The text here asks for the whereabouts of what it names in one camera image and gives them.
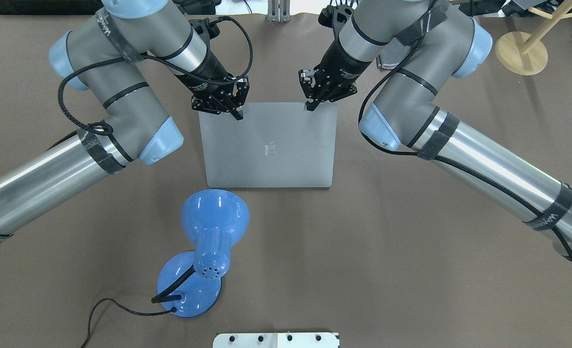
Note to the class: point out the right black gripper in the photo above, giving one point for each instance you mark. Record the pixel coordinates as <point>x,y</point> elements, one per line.
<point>340,63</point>

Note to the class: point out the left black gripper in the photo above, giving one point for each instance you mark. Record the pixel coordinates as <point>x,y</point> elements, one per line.
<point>210,74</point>

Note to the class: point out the grey laptop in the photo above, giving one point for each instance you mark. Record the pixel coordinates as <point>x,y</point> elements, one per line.
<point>275,145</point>

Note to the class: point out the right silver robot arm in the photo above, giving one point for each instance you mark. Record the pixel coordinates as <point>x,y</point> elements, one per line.
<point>443,42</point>

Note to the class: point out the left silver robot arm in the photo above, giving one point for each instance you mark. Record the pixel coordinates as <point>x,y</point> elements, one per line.
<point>117,115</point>

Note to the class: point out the blue desk lamp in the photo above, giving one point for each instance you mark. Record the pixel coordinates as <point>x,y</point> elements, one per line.
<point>190,283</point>

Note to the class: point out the wooden mug tree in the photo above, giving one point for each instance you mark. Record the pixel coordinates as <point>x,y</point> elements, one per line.
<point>523,53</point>

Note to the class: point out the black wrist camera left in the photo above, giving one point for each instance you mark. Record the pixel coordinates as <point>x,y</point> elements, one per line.
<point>206,28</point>

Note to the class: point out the aluminium frame post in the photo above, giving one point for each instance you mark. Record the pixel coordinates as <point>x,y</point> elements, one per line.
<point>278,11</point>

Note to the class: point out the white pedestal column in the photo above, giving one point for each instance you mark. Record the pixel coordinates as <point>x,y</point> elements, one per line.
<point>277,340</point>

